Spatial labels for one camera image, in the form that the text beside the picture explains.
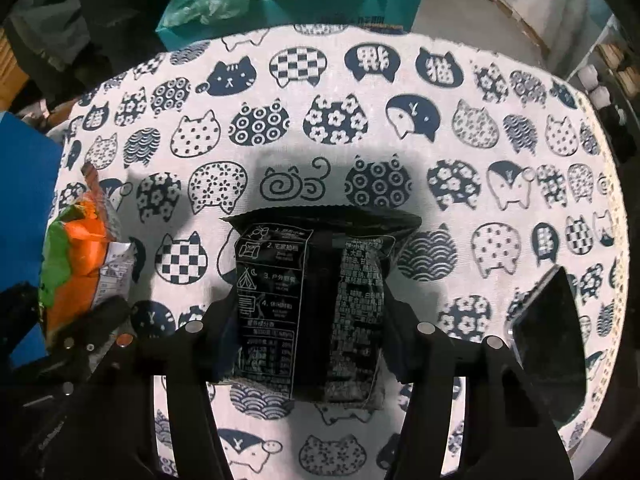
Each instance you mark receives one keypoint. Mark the blue cardboard box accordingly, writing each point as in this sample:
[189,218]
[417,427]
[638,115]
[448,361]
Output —
[25,210]

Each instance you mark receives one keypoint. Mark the black smartphone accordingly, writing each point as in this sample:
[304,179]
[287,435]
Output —
[550,350]

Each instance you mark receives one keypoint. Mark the orange and green snack bag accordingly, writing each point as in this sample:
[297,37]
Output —
[75,270]

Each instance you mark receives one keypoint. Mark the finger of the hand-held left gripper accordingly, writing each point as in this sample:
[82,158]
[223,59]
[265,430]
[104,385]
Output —
[95,325]

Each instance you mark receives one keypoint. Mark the black snack packet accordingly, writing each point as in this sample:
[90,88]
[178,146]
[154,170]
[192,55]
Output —
[310,310]

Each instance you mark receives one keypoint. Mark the cat print tablecloth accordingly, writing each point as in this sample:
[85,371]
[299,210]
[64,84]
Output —
[400,170]

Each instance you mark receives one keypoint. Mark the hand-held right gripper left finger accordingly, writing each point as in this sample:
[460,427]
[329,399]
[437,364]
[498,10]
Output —
[220,340]

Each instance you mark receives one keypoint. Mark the dark cloth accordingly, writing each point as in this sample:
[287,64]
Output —
[75,20]

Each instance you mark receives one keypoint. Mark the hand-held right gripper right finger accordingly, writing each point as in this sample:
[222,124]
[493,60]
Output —
[405,340]

